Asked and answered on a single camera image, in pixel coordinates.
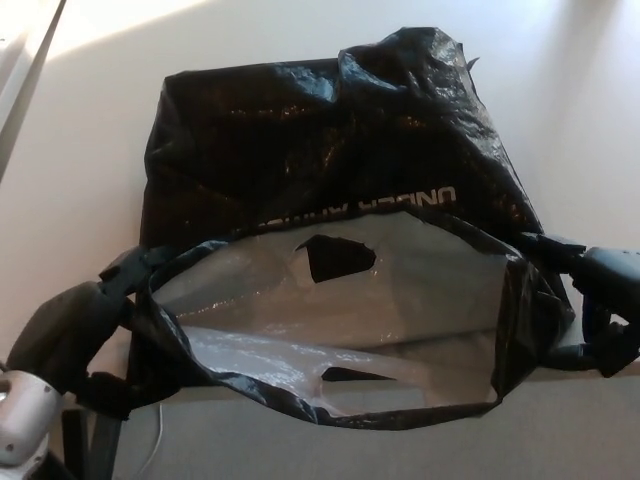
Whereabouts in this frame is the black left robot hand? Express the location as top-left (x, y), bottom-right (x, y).
top-left (6, 243), bottom-right (167, 422)

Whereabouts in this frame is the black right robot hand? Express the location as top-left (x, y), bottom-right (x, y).
top-left (519, 232), bottom-right (640, 379)

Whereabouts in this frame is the black plastic shopping bag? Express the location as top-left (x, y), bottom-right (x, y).
top-left (124, 27), bottom-right (576, 431)

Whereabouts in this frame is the dark metal table leg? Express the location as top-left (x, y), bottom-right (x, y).
top-left (59, 407), bottom-right (127, 480)

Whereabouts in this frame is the white cable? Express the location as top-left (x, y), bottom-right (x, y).
top-left (148, 403), bottom-right (167, 469)

